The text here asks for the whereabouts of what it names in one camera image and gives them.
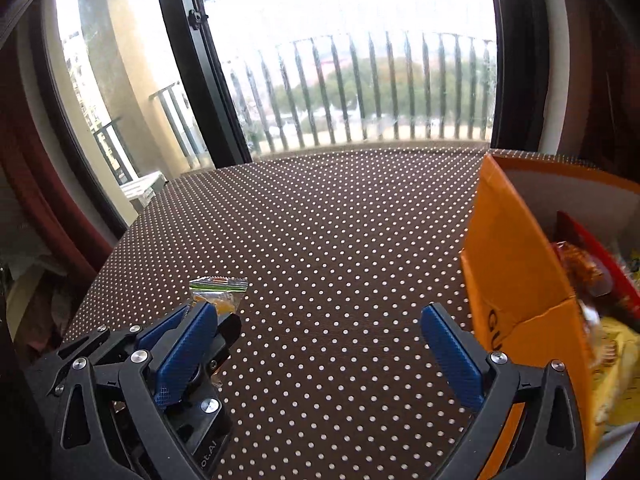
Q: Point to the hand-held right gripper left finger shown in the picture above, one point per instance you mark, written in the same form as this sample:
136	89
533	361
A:
185	355

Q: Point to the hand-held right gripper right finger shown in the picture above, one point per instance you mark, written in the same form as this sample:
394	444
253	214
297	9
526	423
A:
450	355

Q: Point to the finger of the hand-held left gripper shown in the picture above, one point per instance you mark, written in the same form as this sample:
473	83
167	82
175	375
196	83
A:
227	335
160	330

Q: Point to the colourful gummy candy packet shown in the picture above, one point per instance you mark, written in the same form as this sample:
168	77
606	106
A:
220	285

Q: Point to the orange cardboard box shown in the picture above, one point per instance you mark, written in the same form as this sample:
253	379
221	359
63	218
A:
510	260

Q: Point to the orange packet with clear ends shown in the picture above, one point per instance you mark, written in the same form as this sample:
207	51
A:
580	270

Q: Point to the yellow snack packet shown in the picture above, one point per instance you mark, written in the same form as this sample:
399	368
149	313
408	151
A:
617	360

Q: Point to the red snack packet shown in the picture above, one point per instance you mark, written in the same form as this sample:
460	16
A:
600	255

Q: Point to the brown polka dot tablecloth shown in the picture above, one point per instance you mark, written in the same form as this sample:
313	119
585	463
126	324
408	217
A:
325	260

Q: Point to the white outdoor air conditioner unit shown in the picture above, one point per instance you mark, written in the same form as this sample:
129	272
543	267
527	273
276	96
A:
142	190

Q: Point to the dark red curtain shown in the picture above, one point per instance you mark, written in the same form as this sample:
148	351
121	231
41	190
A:
600	85
35	160

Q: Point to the distant apartment building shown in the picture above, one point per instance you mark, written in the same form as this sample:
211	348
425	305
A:
85	100

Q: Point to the metal balcony railing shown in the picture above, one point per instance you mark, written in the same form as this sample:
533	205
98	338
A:
323	90

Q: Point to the black window frame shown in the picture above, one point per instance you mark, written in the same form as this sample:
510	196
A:
200	85

